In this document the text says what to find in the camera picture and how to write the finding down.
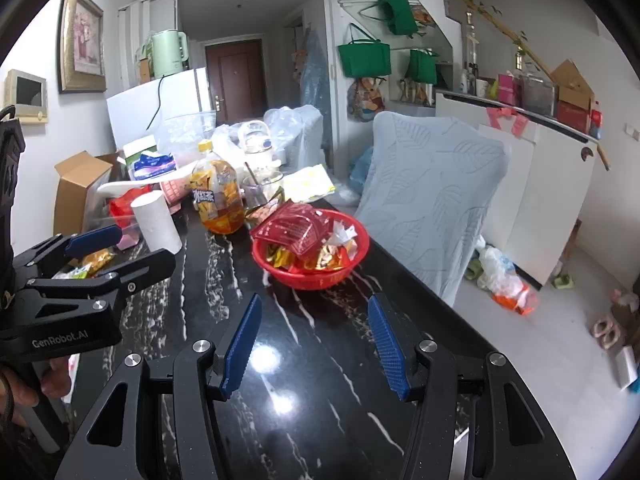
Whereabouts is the wall intercom panel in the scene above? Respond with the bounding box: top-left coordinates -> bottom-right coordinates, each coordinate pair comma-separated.
5,69 -> 48,125

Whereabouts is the green and white carton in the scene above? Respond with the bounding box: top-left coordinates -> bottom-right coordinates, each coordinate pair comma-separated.
122,136 -> 158,171

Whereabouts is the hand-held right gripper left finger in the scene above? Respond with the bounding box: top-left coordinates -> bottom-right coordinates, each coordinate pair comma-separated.
67,294 -> 262,480

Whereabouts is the iced tea bottle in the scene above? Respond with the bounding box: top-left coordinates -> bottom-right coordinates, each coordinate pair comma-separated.
190,139 -> 247,235

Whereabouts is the white flat box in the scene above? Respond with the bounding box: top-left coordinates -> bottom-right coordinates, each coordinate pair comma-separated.
614,345 -> 638,390

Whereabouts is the dark brown door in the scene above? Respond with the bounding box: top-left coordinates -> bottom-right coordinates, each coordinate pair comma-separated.
204,39 -> 268,126

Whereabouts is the pink box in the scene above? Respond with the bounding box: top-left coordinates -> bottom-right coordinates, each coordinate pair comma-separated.
497,74 -> 521,108

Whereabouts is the tall glass bottle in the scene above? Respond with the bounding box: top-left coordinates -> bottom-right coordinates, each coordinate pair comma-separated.
462,10 -> 480,93

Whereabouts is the white tray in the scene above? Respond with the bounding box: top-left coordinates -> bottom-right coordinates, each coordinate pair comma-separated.
96,167 -> 193,198

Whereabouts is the large green tote bag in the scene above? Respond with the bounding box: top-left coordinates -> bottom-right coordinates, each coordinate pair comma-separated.
337,24 -> 392,80

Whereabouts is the pink paper decoration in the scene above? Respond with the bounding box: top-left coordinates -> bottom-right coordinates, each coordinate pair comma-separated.
487,105 -> 530,138

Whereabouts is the chair with grey leaf cover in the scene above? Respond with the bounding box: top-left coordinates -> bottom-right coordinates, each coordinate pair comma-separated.
352,110 -> 511,308

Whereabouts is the white jug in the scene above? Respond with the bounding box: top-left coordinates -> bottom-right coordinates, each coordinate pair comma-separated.
237,120 -> 281,166

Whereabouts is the red plastic basket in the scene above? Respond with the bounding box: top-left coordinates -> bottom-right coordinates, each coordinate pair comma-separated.
251,210 -> 371,291

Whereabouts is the plastic-covered chair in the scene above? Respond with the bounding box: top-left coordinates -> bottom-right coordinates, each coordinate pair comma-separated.
264,105 -> 325,168

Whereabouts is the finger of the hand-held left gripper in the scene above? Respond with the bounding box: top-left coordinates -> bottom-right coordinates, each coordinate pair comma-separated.
12,225 -> 124,283
25,249 -> 177,311

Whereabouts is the clear drinking glass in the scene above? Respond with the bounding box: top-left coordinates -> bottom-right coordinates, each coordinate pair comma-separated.
241,170 -> 286,211

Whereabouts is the red box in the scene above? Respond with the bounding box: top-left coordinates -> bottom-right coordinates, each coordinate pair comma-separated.
556,100 -> 593,135

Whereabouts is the white toilet paper roll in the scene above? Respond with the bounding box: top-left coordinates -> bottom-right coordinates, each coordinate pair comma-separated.
130,190 -> 183,255

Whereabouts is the dark red snack packet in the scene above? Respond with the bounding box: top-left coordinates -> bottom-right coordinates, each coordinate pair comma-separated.
250,200 -> 328,261

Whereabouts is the white and orange plastic bag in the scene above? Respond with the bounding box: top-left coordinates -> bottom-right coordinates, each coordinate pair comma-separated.
477,245 -> 540,316

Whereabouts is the yellow snack packet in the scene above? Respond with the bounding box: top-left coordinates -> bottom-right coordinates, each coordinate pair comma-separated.
265,242 -> 296,268

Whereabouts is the small orange-red snack packet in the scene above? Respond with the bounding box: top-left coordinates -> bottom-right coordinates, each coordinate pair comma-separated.
305,245 -> 351,271

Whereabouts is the blue and white tissue pack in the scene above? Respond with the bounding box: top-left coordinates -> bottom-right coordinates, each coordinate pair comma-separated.
129,152 -> 178,181

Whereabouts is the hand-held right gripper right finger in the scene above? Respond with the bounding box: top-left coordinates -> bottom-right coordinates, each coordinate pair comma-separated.
367,292 -> 576,480

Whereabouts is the brown cardboard box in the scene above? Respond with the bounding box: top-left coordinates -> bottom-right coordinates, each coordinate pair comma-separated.
52,151 -> 126,238

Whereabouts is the person's left hand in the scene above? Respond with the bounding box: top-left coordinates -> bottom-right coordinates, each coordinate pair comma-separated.
0,357 -> 73,428

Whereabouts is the green label snack packet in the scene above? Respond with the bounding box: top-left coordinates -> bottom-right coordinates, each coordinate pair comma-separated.
55,265 -> 96,281

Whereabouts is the white cabinet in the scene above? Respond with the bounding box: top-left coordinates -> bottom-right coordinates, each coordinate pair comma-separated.
434,89 -> 601,291

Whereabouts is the light green kettle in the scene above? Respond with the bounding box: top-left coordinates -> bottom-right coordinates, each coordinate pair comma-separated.
147,30 -> 191,78

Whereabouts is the open cardboard box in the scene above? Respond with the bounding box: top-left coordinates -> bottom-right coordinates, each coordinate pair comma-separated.
550,59 -> 596,111

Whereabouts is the golden yellow snack bag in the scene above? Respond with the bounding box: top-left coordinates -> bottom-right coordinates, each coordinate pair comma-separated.
80,247 -> 117,276

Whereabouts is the framed picture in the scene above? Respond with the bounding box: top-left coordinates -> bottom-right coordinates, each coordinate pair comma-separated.
56,0 -> 108,95

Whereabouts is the blue plastic bag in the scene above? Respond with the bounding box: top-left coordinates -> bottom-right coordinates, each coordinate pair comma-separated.
347,147 -> 376,193

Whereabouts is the bamboo pole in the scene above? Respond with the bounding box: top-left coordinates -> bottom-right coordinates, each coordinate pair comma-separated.
440,0 -> 613,171

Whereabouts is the bright red snack packet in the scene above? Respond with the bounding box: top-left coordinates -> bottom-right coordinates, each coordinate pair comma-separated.
109,195 -> 141,231

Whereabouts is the clear plastic container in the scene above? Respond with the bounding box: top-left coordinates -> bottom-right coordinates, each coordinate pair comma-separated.
82,210 -> 143,251

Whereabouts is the small green tote bag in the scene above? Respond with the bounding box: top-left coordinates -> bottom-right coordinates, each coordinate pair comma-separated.
406,49 -> 441,86

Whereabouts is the pink plastic basket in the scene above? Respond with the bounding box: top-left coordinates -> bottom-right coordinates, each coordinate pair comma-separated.
160,177 -> 197,213

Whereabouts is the grey box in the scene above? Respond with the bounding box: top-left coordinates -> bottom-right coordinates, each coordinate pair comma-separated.
520,74 -> 558,118

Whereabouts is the white fridge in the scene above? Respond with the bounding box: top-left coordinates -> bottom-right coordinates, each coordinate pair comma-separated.
106,66 -> 217,153

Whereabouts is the printed hanging bag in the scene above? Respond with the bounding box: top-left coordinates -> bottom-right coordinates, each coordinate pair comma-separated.
346,77 -> 387,123

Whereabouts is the yellow and white napkin packet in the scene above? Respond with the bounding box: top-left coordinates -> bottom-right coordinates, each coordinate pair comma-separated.
282,164 -> 337,203

